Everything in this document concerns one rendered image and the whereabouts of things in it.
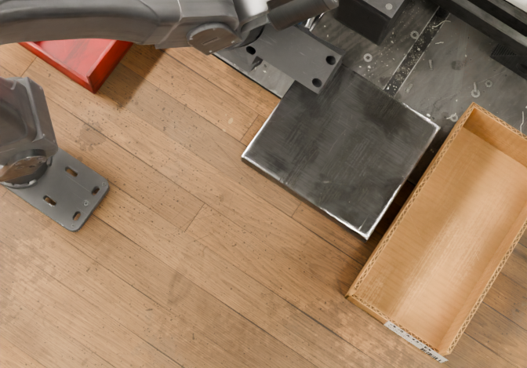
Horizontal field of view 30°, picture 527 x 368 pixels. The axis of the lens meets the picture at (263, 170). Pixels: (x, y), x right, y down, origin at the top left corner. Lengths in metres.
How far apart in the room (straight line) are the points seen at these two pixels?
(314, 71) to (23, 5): 0.31
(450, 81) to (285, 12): 0.37
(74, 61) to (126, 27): 0.38
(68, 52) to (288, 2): 0.38
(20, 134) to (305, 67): 0.28
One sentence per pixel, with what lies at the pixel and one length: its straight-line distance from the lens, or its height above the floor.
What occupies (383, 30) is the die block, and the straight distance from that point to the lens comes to 1.15.
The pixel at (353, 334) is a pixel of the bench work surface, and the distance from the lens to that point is 1.10.
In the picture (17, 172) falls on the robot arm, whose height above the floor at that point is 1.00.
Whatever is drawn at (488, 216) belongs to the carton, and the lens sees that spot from 1.15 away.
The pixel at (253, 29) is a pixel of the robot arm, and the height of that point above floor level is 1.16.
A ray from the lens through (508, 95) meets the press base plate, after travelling 1.20.
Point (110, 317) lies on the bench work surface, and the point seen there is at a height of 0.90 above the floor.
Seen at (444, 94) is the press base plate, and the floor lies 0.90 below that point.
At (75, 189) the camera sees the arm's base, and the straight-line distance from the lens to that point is 1.12.
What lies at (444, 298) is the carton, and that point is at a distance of 1.12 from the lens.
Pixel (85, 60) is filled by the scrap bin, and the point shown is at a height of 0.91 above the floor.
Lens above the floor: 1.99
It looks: 75 degrees down
